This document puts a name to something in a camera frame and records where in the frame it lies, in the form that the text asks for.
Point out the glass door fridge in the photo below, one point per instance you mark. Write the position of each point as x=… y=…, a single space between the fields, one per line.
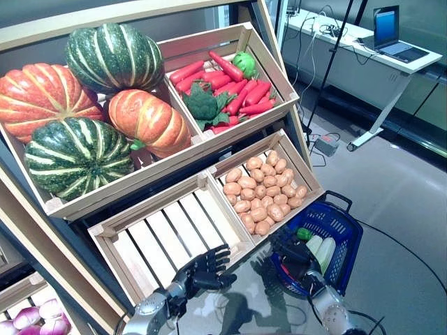
x=281 y=21

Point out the light green bell pepper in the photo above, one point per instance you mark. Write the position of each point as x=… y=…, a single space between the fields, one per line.
x=244 y=64

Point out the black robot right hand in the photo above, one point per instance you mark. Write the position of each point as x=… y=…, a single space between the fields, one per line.
x=295 y=254

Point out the blue plastic shopping basket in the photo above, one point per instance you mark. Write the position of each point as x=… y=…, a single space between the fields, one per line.
x=342 y=230

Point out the wooden potato crate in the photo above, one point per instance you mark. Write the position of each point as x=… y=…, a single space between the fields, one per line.
x=306 y=174

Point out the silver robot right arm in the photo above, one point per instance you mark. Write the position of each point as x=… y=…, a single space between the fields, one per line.
x=331 y=310

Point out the black router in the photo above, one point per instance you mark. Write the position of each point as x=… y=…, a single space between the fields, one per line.
x=293 y=8

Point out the dark green broccoli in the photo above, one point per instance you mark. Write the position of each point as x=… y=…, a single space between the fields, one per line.
x=202 y=104

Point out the green striped pumpkin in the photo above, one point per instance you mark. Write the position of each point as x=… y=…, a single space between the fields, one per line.
x=115 y=57
x=77 y=157

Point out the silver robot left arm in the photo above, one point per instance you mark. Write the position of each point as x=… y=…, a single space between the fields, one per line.
x=150 y=310

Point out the red carrot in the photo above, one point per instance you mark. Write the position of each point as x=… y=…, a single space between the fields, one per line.
x=190 y=82
x=257 y=93
x=186 y=71
x=256 y=108
x=241 y=97
x=226 y=66

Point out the oblong orange pumpkin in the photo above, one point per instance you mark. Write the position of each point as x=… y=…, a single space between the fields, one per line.
x=150 y=122

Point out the large round orange pumpkin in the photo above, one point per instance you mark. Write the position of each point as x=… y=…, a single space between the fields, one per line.
x=45 y=97

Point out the open laptop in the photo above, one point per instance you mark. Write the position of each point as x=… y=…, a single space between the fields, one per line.
x=387 y=28

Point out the black shelf rack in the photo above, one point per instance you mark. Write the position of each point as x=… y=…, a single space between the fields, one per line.
x=429 y=139

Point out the wooden display stand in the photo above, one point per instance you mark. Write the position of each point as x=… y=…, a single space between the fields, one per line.
x=70 y=30

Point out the bright green bell pepper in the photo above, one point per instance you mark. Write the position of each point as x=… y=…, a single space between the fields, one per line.
x=303 y=234

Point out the wooden carrot crate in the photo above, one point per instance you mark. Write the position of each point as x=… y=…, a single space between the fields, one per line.
x=202 y=43

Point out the wooden onion crate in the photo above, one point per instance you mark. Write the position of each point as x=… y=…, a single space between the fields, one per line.
x=21 y=288

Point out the white desk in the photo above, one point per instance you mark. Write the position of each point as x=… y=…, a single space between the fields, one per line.
x=349 y=70

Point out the grey power box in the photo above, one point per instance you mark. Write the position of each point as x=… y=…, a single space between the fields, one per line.
x=325 y=146

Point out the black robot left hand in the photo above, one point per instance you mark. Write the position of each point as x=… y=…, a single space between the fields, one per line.
x=206 y=272

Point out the black tripod pole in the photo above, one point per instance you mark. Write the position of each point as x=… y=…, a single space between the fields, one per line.
x=334 y=51

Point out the large wooden pumpkin crate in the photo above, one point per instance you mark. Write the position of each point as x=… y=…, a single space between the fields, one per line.
x=122 y=178

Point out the tan potato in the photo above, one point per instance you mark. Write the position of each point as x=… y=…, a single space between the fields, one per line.
x=258 y=213
x=234 y=175
x=301 y=191
x=269 y=181
x=281 y=180
x=269 y=220
x=268 y=170
x=248 y=223
x=280 y=199
x=255 y=163
x=288 y=174
x=288 y=190
x=295 y=201
x=260 y=191
x=262 y=228
x=285 y=208
x=233 y=188
x=273 y=191
x=272 y=158
x=231 y=199
x=280 y=165
x=248 y=193
x=256 y=202
x=267 y=200
x=247 y=182
x=274 y=211
x=241 y=206
x=257 y=175

